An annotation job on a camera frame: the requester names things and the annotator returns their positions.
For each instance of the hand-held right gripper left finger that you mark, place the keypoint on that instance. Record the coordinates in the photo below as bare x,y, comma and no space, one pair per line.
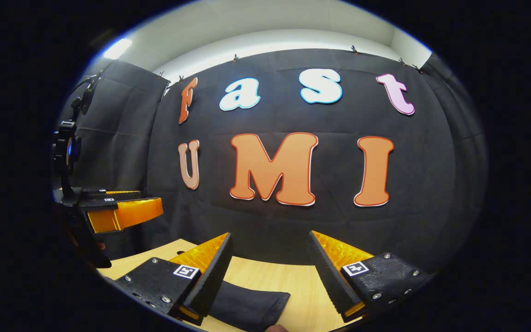
212,281

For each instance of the black backdrop cloth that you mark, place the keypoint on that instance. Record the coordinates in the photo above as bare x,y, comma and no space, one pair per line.
339,221

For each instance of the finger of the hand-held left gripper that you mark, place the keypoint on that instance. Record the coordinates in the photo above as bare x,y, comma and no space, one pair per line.
122,197
136,212

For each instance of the row of small cloth clips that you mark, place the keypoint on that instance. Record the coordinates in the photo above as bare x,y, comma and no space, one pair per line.
235,58

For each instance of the dark grey jeans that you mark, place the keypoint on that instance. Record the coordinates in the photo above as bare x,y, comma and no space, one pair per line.
251,304

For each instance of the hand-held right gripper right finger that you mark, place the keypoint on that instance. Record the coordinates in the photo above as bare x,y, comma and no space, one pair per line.
330,281

